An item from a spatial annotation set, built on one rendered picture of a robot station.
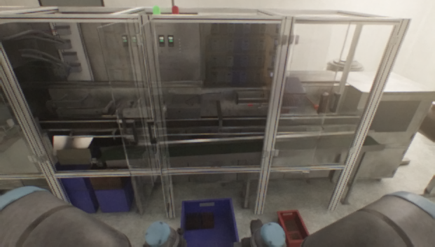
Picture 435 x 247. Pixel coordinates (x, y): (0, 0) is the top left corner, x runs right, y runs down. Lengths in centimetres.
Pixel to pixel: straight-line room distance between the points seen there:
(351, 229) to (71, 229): 47
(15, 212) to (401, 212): 67
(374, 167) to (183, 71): 225
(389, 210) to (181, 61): 180
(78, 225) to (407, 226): 55
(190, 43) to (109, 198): 160
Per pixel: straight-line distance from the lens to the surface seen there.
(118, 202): 243
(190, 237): 198
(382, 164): 299
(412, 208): 55
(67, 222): 48
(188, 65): 204
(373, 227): 48
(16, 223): 52
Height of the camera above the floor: 189
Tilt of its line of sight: 28 degrees down
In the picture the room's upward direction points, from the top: 1 degrees clockwise
